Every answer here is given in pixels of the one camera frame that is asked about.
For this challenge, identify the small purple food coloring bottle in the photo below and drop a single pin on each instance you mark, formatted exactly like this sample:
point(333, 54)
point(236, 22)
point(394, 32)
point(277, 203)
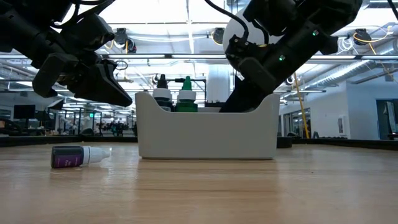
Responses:
point(68, 157)

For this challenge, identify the black aluminium table frame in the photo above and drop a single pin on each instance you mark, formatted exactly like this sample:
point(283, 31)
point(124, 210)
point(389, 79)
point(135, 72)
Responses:
point(62, 140)

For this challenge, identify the large green-tip coloring bottle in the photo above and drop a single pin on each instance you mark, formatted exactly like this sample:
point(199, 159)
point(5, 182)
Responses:
point(186, 104)

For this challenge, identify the black monitor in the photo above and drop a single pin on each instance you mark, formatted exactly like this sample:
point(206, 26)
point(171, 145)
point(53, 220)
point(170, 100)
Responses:
point(24, 112)

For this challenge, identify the clear plastic tray with batteries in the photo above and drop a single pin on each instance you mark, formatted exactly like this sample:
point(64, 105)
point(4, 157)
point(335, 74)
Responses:
point(205, 133)

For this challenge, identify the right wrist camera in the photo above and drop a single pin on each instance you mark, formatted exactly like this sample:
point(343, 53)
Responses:
point(236, 49)

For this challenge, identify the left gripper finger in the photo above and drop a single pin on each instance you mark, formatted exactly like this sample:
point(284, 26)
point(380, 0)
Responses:
point(105, 87)

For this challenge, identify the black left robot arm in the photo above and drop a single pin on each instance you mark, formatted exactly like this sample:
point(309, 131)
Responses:
point(25, 28)

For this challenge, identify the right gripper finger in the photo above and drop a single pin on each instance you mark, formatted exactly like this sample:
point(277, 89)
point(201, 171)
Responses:
point(242, 99)

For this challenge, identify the white framed wall picture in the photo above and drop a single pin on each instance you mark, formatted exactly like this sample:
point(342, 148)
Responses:
point(341, 125)

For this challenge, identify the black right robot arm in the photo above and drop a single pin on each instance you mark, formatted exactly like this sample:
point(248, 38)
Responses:
point(326, 15)

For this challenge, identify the white globe table lamp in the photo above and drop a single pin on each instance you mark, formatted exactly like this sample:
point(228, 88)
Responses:
point(231, 26)

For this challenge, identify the large black-tip coloring bottle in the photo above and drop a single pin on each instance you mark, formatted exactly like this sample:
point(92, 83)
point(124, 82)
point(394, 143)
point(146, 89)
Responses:
point(162, 93)

